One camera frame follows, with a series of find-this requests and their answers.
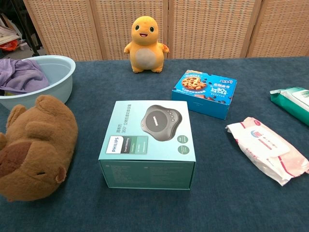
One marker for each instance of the orange Charmander plush toy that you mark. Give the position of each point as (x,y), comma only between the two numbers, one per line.
(145,46)

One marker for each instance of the teal Philips speaker box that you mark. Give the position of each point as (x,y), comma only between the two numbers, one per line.
(149,142)

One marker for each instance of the blue cookie box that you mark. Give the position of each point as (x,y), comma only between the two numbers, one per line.
(205,94)

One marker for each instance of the woven folding screen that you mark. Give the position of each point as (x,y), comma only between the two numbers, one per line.
(207,26)

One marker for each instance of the light blue plastic basin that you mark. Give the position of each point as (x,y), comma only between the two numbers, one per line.
(58,72)

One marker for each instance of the dark blue table cloth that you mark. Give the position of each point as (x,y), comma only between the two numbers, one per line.
(217,205)

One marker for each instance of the pink wet wipes pack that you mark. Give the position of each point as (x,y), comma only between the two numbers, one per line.
(268,149)

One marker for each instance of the brown capybara plush toy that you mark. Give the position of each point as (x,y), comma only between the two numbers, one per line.
(38,149)

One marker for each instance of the purple cloth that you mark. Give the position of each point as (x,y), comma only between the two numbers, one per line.
(21,76)

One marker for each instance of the green wet wipes pack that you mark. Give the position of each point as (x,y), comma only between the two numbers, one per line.
(293,101)

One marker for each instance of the black tripod stand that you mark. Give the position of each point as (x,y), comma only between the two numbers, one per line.
(30,29)

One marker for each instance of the orange plastic bag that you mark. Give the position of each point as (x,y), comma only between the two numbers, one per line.
(9,46)

